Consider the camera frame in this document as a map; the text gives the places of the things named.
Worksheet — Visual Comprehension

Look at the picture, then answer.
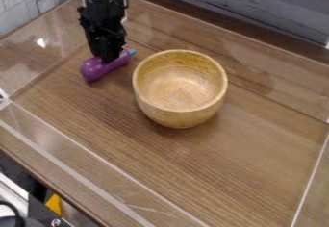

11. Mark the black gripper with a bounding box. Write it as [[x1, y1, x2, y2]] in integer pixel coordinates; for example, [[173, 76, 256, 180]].
[[78, 0, 129, 63]]

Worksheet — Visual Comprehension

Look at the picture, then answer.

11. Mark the purple toy eggplant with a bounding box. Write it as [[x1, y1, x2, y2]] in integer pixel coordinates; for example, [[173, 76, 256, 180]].
[[82, 48, 137, 83]]

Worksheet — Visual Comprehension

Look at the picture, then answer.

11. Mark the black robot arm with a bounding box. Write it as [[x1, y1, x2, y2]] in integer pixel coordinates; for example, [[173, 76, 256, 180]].
[[78, 0, 129, 63]]

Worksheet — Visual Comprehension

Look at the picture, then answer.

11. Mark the brown wooden bowl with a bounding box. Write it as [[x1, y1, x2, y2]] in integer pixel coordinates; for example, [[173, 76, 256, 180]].
[[133, 49, 227, 129]]

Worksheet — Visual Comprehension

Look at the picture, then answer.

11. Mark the yellow label sticker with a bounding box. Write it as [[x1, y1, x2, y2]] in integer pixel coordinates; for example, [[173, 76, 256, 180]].
[[47, 194, 63, 215]]

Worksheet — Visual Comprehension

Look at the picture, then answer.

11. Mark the clear acrylic tray wall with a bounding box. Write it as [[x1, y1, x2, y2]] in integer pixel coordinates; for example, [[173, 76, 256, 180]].
[[0, 0, 329, 227]]

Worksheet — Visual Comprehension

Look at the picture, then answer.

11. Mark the black cable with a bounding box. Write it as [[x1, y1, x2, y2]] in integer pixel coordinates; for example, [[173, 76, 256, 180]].
[[0, 200, 24, 227]]

